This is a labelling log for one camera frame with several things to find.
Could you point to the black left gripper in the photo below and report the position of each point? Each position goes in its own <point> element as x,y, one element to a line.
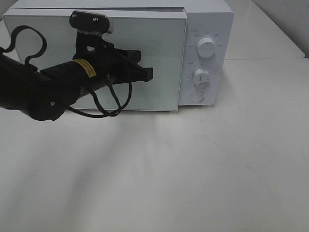
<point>97,62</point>

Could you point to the white microwave door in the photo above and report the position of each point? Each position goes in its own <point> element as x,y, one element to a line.
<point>158,35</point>

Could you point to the white timer knob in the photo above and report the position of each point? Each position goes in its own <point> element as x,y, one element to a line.
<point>200,77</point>

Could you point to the round white door-release button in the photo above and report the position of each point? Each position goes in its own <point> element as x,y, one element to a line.
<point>197,97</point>

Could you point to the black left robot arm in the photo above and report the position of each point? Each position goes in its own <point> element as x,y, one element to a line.
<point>46,94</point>

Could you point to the white microwave oven body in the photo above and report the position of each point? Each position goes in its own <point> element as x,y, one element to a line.
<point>214,21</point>

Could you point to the upper white power knob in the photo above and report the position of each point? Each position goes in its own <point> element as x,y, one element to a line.
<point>206,46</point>

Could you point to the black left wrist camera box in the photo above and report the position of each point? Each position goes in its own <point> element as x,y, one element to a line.
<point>89,22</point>

